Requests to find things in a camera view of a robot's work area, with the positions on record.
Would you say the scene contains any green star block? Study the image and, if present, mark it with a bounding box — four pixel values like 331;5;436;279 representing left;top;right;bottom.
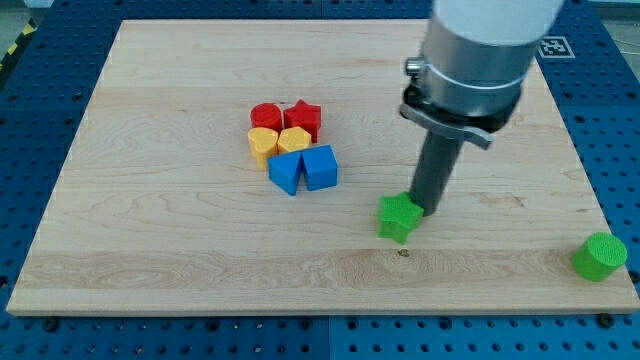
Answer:
377;192;424;244

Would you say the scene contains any yellow heart block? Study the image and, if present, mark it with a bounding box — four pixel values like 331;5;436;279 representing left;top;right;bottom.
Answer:
247;127;279;170

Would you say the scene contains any yellow hexagon block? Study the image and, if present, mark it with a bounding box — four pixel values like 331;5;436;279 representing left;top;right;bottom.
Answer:
277;126;312;154

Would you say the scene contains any light wooden board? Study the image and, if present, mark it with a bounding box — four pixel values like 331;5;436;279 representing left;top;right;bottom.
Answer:
7;20;639;316

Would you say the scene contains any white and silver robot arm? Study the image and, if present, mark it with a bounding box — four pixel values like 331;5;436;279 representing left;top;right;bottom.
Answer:
399;0;564;149

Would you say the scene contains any red star block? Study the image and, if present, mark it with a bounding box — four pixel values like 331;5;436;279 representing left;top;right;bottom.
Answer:
283;99;322;143

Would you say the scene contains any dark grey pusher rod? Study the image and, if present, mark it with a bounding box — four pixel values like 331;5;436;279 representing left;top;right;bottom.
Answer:
409;132;463;217

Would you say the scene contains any green cylinder block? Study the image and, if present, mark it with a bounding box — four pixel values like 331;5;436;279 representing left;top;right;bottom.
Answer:
572;232;628;282

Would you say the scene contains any black yellow hazard tape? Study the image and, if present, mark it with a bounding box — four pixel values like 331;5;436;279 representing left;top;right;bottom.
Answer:
1;18;37;73

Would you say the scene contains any black white fiducial marker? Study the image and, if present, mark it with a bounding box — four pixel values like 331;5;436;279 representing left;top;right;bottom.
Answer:
538;36;575;59

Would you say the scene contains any red cylinder block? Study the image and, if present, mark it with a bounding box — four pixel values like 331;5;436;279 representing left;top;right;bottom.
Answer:
250;103;283;132

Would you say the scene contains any blue cube block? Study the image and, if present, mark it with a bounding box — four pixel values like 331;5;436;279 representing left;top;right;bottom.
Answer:
302;145;338;191

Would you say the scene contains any blue triangle block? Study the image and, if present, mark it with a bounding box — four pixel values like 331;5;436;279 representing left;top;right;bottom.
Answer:
267;151;302;196

